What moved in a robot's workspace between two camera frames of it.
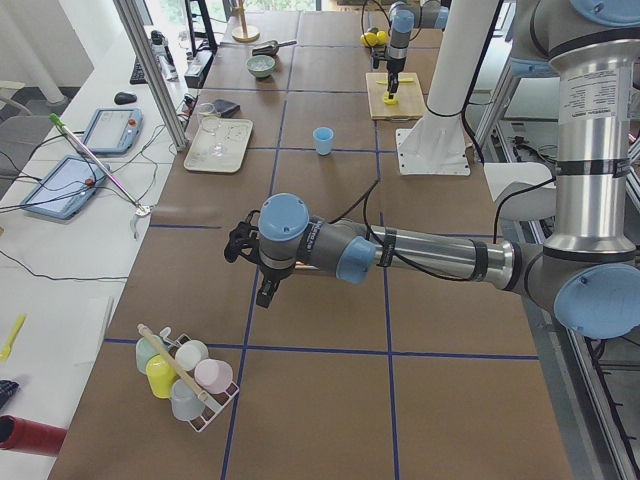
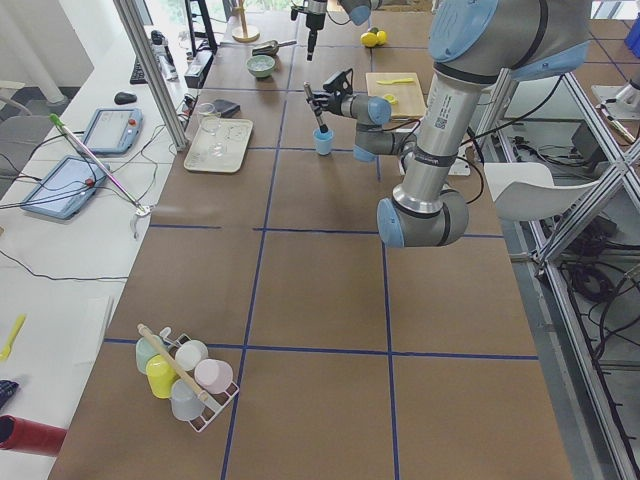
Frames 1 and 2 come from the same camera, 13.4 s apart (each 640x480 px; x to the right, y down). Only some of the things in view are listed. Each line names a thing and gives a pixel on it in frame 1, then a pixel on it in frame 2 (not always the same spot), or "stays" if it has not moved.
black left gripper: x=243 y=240 to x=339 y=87
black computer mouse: x=125 y=98 stays
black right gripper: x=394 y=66 to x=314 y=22
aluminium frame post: x=130 y=15 stays
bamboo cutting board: x=409 y=102 stays
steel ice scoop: x=271 y=48 stays
